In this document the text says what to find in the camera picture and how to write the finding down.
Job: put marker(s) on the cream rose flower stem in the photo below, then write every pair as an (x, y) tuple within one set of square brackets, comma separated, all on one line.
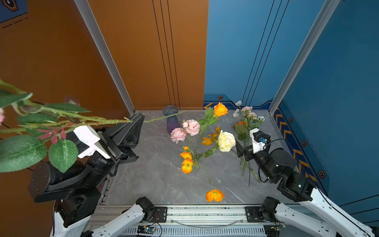
[(225, 142)]

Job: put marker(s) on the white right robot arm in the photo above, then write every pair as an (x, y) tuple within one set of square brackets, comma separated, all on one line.
[(279, 168)]

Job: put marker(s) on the yellow rose flower stem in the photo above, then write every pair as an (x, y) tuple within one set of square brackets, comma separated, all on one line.
[(211, 116)]

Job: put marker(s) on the clear ribbed glass vase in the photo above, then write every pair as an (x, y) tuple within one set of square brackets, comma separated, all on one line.
[(192, 167)]

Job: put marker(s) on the pink white bouquet spray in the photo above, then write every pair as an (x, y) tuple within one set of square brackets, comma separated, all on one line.
[(248, 120)]

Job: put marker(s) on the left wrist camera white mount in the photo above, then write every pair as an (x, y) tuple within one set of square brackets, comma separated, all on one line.
[(88, 136)]

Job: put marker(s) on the left aluminium corner post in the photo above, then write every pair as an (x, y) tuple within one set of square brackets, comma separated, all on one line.
[(99, 40)]

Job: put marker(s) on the small pink rose spray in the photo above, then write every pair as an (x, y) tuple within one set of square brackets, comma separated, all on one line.
[(38, 130)]

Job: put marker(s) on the right aluminium corner post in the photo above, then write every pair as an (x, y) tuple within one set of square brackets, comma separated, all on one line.
[(312, 37)]

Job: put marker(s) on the orange poppy flower stem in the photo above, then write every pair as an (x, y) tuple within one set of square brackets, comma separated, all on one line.
[(214, 195)]

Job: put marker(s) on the orange cosmos flower stem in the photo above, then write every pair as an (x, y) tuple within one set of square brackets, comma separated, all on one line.
[(210, 139)]

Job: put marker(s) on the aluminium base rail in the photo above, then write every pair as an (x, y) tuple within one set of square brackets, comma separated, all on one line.
[(215, 220)]

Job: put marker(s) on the green circuit board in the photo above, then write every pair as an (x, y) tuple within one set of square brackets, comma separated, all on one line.
[(146, 231)]

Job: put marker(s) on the purple ribbed glass vase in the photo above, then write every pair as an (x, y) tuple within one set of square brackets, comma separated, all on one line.
[(172, 119)]

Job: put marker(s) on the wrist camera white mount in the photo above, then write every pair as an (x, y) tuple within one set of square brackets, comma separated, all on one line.
[(260, 140), (88, 136)]

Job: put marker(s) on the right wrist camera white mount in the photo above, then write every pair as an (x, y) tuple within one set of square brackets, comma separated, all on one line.
[(260, 140)]

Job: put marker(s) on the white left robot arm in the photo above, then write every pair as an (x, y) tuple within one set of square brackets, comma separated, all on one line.
[(75, 192)]

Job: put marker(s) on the white blossom spray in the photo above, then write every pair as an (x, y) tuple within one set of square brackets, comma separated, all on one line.
[(237, 111)]

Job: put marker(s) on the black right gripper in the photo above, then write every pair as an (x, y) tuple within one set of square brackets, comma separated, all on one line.
[(240, 150)]

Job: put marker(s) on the aluminium corner post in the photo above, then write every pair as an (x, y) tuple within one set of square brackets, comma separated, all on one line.
[(312, 37), (99, 40)]

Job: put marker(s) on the pink peony flower stem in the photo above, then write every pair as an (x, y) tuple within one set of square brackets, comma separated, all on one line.
[(185, 134)]

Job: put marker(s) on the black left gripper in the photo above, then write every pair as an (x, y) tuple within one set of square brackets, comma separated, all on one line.
[(122, 138)]

